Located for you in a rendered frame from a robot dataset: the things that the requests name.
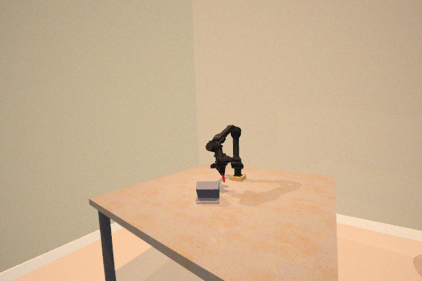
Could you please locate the grey sloped panel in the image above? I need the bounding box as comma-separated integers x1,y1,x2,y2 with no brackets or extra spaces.
195,181,219,204

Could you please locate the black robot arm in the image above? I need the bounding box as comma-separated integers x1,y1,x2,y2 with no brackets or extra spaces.
206,125,244,177

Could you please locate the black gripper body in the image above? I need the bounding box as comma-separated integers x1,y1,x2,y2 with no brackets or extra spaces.
211,151,232,169

